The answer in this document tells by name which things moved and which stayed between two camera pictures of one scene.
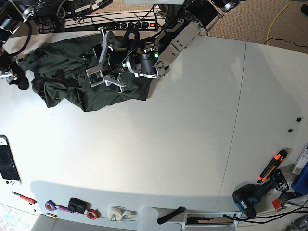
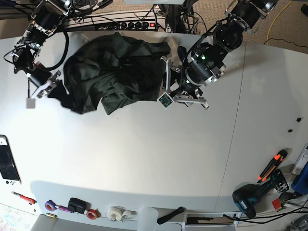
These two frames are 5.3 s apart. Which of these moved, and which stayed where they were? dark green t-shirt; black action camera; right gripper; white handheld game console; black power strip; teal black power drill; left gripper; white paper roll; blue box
Moved: dark green t-shirt; right gripper; left gripper
Stayed: white paper roll; black action camera; black power strip; white handheld game console; blue box; teal black power drill
